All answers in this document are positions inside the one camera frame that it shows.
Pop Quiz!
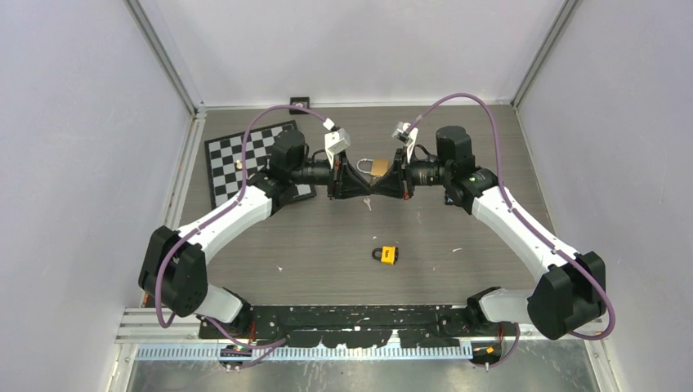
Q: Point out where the yellow small padlock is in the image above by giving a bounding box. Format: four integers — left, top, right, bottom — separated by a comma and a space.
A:
372, 246, 399, 265

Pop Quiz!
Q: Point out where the brass padlock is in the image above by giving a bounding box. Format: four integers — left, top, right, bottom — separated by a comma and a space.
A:
356, 158, 390, 177

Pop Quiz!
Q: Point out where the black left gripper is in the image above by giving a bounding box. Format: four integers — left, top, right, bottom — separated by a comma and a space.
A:
290, 150, 370, 201

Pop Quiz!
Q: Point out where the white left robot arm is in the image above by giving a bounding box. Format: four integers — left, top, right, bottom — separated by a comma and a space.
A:
138, 127, 351, 338

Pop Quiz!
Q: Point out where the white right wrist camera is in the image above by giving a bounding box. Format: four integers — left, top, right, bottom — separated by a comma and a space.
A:
391, 122, 418, 163

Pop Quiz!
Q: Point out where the black white chessboard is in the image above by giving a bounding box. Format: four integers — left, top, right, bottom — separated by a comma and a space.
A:
204, 120, 298, 209

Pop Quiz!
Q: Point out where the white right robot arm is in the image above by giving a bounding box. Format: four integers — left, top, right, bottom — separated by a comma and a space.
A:
371, 122, 615, 340

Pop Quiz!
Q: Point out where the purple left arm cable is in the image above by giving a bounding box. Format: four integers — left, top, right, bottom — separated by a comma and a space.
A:
154, 105, 337, 370

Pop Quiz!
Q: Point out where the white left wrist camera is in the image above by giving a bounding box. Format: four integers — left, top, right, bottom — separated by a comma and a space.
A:
324, 128, 351, 168

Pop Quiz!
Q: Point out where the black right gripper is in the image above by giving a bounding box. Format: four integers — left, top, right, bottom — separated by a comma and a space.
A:
370, 147, 451, 201

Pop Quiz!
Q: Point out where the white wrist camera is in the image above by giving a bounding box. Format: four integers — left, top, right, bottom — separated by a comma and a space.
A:
324, 128, 351, 168
391, 122, 418, 163

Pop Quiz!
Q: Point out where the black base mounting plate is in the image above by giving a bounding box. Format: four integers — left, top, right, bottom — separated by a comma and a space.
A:
199, 305, 516, 349

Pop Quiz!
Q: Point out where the small black square box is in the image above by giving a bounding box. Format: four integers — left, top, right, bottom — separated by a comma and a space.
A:
288, 96, 310, 115

